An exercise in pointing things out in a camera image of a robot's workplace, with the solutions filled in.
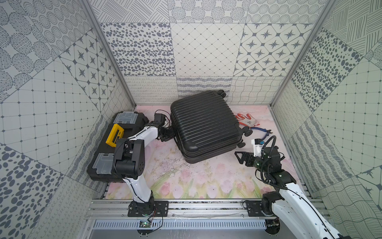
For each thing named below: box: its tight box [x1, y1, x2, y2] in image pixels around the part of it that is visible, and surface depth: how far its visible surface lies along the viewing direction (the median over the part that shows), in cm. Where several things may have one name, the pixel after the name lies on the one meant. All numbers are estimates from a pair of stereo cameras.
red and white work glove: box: [235, 113, 260, 129], surface depth 113 cm
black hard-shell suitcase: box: [170, 90, 253, 164], surface depth 84 cm
